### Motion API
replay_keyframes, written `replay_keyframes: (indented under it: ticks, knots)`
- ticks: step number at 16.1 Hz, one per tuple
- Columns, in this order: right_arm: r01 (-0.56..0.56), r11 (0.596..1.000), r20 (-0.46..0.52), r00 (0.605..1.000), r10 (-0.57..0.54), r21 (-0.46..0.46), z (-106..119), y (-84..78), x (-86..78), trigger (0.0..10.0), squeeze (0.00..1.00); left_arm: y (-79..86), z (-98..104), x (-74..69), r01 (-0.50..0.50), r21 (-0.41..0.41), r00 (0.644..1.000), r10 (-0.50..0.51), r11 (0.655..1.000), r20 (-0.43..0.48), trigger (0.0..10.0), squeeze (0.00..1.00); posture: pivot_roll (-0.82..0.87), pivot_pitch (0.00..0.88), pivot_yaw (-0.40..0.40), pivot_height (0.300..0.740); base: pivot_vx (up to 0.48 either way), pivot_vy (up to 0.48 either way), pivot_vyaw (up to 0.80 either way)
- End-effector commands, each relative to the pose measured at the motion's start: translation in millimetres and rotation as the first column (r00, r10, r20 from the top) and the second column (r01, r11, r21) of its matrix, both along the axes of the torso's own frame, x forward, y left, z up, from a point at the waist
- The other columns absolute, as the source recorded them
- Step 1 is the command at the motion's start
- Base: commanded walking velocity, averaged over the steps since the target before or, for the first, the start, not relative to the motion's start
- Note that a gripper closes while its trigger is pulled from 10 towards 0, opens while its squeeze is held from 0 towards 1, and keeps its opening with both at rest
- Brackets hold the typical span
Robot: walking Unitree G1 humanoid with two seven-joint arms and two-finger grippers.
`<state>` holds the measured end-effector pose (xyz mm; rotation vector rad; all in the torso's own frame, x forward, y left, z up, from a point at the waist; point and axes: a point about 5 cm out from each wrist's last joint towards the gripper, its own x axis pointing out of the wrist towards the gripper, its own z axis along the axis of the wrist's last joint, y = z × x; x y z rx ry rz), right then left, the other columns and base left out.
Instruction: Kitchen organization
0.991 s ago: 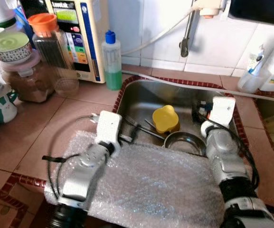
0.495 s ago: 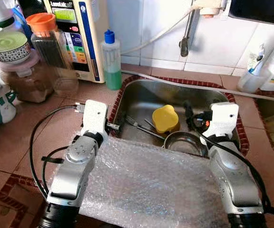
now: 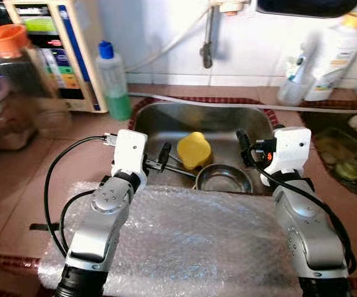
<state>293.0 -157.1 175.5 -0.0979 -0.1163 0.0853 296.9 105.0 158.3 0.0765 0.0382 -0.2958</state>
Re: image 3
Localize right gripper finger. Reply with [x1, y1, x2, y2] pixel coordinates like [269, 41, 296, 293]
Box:
[236, 128, 257, 169]

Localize silver metal fork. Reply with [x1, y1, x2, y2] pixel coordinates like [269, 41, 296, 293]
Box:
[169, 155, 194, 169]

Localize silver metal spoon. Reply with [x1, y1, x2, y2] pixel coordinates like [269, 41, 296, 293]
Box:
[146, 160, 197, 180]

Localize yellow plastic cup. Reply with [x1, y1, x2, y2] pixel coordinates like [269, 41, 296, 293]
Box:
[177, 131, 213, 171]

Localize stainless steel bowl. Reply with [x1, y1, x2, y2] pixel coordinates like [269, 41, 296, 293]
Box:
[195, 164, 253, 194]

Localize stainless steel sink basin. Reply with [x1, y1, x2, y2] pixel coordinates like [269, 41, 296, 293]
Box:
[299, 108, 357, 200]
[127, 96, 279, 196]

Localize white rigid pipe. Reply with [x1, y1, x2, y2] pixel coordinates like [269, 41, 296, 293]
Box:
[129, 90, 357, 116]

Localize clear plastic cup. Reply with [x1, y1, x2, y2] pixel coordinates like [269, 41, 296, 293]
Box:
[277, 74, 312, 106]

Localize clear plastic food container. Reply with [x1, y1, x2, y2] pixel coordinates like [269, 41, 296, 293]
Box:
[314, 127, 357, 180]

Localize green dish soap bottle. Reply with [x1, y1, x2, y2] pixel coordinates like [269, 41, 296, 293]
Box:
[97, 40, 132, 121]

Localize small glass cup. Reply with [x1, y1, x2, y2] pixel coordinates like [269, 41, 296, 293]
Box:
[336, 158, 357, 181]

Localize clear bubble wrap sheet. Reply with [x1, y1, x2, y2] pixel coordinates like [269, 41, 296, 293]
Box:
[39, 179, 315, 297]

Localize blue white toothbrush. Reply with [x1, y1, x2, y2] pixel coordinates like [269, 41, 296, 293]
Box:
[286, 37, 318, 84]

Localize silver faucet spout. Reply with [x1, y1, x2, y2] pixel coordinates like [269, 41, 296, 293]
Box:
[200, 0, 247, 69]

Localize white detergent bottle orange cap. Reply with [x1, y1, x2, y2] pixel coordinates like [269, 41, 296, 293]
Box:
[305, 12, 357, 101]

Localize black tape strip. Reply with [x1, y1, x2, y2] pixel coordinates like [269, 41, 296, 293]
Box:
[30, 223, 61, 231]

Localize beige water ionizer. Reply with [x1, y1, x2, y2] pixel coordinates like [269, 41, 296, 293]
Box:
[4, 0, 108, 113]

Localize black pan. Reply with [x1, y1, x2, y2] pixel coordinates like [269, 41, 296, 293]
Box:
[256, 0, 357, 18]

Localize brown-filled jar pink lid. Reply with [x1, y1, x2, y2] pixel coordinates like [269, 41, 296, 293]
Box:
[0, 59, 37, 152]

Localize orange-lid glass jar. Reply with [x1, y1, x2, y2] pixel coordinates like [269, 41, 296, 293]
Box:
[0, 25, 67, 137]

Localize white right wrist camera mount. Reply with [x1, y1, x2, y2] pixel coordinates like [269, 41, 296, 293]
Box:
[262, 127, 312, 186]

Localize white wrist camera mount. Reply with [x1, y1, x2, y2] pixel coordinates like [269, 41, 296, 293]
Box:
[262, 127, 312, 186]
[111, 129, 148, 177]

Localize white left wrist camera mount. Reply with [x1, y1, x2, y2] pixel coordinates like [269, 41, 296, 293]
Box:
[111, 129, 148, 177]

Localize white flexible hose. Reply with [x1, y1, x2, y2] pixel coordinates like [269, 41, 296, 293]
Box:
[126, 6, 207, 72]

